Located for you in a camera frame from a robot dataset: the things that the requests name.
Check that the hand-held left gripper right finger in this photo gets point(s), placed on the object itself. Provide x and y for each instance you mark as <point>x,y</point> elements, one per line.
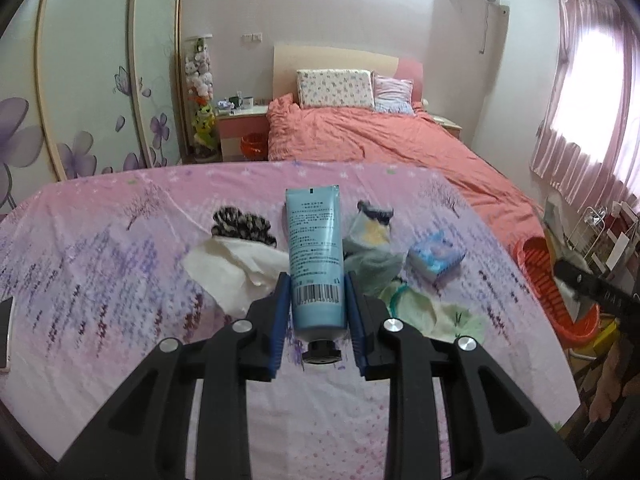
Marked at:
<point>353,305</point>

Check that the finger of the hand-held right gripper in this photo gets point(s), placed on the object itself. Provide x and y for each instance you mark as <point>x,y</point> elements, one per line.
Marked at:
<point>575,275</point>

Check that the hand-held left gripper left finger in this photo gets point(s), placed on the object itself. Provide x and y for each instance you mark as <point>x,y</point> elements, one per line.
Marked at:
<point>283,300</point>

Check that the large orange plastic basket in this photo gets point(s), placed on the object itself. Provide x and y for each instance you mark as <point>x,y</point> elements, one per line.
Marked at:
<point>540,270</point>

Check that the light blue cream tube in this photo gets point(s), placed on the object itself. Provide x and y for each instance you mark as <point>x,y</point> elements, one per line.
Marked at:
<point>315,240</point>

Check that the person's right hand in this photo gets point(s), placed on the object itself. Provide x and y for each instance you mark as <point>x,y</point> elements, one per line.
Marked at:
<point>607,385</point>

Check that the white crumpled tissue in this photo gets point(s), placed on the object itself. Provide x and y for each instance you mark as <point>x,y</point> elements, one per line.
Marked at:
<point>225,265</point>

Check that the clear bag with yellow contents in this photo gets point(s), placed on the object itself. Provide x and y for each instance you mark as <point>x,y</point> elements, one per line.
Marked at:
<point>372,237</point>

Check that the pale green cloth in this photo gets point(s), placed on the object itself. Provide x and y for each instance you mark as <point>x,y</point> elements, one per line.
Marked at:
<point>425,312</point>

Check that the leopard print hair scrunchie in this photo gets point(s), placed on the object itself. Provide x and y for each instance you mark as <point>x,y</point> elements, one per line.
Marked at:
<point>240,225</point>

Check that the dark torn wrapper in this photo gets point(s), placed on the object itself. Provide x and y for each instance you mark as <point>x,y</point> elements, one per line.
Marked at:
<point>377,215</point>

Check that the blue pocket tissue packet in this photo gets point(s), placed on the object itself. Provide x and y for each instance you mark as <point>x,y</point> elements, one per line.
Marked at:
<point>435,255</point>

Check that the bed with coral duvet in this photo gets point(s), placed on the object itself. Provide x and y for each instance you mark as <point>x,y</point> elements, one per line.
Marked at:
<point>390,155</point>

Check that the small orange basket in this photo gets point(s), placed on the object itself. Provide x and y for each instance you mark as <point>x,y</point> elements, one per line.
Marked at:
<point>252,146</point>

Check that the pink floral printed sheet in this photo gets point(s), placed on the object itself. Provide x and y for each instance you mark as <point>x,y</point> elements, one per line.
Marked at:
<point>125,260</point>

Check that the pink curtain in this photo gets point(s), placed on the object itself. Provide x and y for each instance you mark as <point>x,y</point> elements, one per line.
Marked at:
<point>585,100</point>

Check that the pink and white nightstand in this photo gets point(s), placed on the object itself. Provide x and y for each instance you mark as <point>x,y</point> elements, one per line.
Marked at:
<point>242,122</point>

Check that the beige bedside table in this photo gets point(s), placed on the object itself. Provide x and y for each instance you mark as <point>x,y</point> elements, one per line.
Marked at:
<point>447,122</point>

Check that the pink striped pillow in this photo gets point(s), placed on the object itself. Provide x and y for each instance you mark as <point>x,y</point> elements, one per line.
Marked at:
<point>392,95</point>

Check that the white floral pillow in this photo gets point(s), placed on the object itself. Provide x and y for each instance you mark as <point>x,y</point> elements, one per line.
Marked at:
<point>335,89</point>

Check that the clear tube of plush toys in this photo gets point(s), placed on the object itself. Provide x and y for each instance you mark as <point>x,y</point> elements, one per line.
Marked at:
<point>201,95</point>

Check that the beige and pink headboard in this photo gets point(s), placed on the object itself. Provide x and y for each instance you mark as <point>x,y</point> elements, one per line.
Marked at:
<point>340,57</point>

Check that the white smartphone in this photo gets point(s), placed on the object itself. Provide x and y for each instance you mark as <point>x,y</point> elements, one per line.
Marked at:
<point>5,335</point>

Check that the wardrobe with purple flower doors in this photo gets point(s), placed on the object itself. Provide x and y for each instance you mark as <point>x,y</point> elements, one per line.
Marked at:
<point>90,85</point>

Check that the white wall socket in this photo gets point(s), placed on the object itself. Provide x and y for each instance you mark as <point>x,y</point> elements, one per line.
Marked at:
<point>251,38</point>

